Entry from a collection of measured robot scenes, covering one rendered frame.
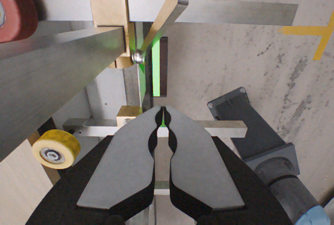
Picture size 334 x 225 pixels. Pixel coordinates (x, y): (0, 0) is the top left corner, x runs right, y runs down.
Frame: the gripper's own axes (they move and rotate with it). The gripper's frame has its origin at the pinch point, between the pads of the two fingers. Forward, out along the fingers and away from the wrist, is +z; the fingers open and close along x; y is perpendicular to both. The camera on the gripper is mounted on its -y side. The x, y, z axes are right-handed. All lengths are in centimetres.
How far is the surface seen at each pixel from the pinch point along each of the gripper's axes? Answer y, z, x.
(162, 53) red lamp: 2.2, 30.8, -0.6
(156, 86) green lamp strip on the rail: 11.6, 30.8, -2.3
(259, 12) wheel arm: -7.5, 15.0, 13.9
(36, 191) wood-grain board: 30.8, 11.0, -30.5
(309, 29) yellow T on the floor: -2, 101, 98
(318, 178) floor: 158, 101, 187
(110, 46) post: -3.5, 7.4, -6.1
